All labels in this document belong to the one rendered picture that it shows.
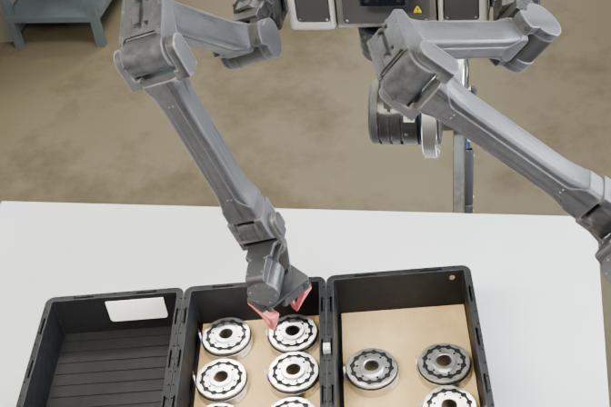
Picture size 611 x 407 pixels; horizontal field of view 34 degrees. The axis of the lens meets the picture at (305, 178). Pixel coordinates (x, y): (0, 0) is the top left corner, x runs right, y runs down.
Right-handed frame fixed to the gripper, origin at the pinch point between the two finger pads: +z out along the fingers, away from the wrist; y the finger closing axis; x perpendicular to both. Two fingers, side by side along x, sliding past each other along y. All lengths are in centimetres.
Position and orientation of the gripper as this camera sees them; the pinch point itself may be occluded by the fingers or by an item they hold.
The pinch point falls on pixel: (283, 316)
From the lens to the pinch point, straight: 195.5
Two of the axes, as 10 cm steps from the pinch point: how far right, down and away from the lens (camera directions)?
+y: 7.0, -5.2, 4.8
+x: -7.0, -4.2, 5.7
